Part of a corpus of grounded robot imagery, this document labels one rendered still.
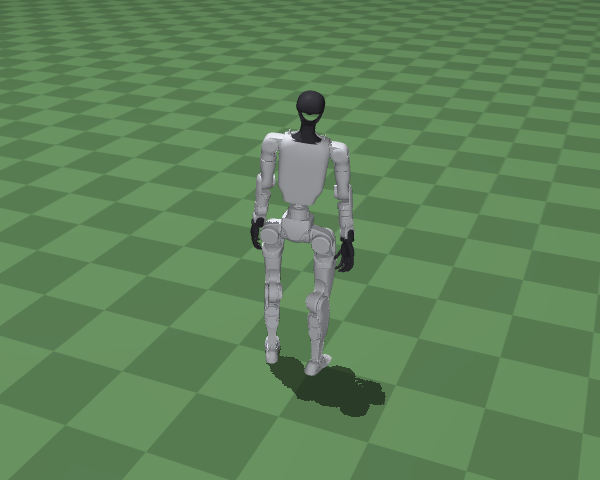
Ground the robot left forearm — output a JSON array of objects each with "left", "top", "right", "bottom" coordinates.
[{"left": 253, "top": 174, "right": 271, "bottom": 223}]

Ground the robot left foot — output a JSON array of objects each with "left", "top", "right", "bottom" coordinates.
[{"left": 264, "top": 335, "right": 280, "bottom": 364}]

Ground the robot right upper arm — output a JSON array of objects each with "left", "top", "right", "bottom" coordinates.
[{"left": 329, "top": 141, "right": 350, "bottom": 200}]

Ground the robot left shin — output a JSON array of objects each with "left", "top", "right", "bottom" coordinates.
[{"left": 264, "top": 283, "right": 280, "bottom": 349}]

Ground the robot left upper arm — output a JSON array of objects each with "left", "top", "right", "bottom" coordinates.
[{"left": 259, "top": 133, "right": 284, "bottom": 189}]

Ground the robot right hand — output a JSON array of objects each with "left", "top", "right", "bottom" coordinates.
[{"left": 334, "top": 230, "right": 354, "bottom": 272}]

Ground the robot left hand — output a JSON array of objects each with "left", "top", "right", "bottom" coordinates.
[{"left": 251, "top": 217, "right": 264, "bottom": 250}]

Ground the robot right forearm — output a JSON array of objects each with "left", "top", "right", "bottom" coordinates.
[{"left": 337, "top": 184, "right": 355, "bottom": 239}]

